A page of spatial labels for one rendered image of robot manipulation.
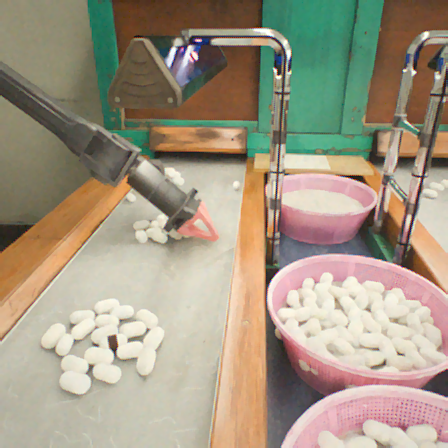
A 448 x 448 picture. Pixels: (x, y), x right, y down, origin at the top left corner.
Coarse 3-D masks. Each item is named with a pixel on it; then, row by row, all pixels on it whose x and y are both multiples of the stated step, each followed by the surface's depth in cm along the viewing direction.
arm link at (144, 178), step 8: (136, 168) 70; (144, 168) 69; (152, 168) 70; (128, 176) 70; (136, 176) 69; (144, 176) 69; (152, 176) 70; (160, 176) 71; (128, 184) 71; (136, 184) 70; (144, 184) 69; (152, 184) 70; (144, 192) 70
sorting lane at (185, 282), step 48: (240, 192) 102; (96, 240) 78; (192, 240) 78; (48, 288) 63; (96, 288) 63; (144, 288) 63; (192, 288) 63; (144, 336) 53; (192, 336) 53; (0, 384) 46; (48, 384) 46; (96, 384) 46; (144, 384) 46; (192, 384) 46; (0, 432) 40; (48, 432) 40; (96, 432) 40; (144, 432) 40; (192, 432) 40
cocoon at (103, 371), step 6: (96, 366) 46; (102, 366) 46; (108, 366) 46; (114, 366) 46; (96, 372) 45; (102, 372) 45; (108, 372) 45; (114, 372) 45; (120, 372) 46; (102, 378) 45; (108, 378) 45; (114, 378) 45
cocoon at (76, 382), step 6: (66, 372) 45; (72, 372) 45; (78, 372) 45; (60, 378) 44; (66, 378) 44; (72, 378) 44; (78, 378) 44; (84, 378) 44; (60, 384) 44; (66, 384) 44; (72, 384) 44; (78, 384) 43; (84, 384) 44; (90, 384) 44; (72, 390) 44; (78, 390) 43; (84, 390) 44
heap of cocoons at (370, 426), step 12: (372, 420) 41; (324, 432) 40; (348, 432) 42; (360, 432) 42; (372, 432) 40; (384, 432) 40; (396, 432) 40; (408, 432) 40; (420, 432) 40; (432, 432) 40; (324, 444) 39; (336, 444) 38; (348, 444) 39; (360, 444) 39; (372, 444) 39; (384, 444) 40; (396, 444) 39; (408, 444) 39; (420, 444) 39; (432, 444) 39; (444, 444) 39
